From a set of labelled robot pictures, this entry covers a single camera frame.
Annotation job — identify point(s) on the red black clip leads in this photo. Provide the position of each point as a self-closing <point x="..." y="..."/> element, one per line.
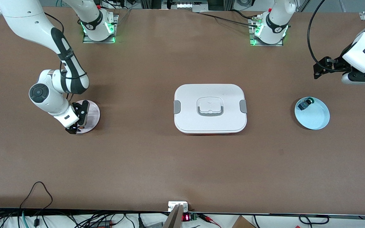
<point x="209" y="219"/>

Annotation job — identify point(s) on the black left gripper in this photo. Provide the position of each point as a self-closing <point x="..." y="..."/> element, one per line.
<point x="338" y="62"/>

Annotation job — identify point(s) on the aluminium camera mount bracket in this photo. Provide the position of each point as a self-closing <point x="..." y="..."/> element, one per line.
<point x="176" y="218"/>

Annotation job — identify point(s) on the red digit display board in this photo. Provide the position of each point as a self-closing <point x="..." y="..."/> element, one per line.
<point x="186" y="217"/>

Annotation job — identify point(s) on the silver metal equipment rack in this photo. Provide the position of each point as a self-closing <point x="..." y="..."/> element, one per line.
<point x="185" y="5"/>

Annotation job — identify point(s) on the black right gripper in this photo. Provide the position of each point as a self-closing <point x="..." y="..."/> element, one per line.
<point x="81" y="110"/>

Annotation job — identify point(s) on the grey lunch box clip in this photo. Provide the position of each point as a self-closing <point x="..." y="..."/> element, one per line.
<point x="243" y="106"/>
<point x="176" y="107"/>

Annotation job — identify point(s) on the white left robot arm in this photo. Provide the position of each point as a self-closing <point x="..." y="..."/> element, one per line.
<point x="363" y="53"/>

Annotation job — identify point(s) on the black power adapter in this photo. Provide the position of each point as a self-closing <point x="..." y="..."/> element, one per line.
<point x="101" y="224"/>

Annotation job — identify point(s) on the brown cardboard box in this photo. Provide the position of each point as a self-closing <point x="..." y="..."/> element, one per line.
<point x="242" y="223"/>

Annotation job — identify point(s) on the pink round plate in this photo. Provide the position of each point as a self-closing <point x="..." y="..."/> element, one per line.
<point x="93" y="115"/>

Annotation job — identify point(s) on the white lunch box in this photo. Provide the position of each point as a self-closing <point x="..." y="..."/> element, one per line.
<point x="211" y="90"/>

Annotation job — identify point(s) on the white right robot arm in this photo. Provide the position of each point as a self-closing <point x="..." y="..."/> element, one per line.
<point x="21" y="19"/>

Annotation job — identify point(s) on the light blue round plate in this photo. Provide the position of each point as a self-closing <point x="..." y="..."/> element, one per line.
<point x="315" y="118"/>

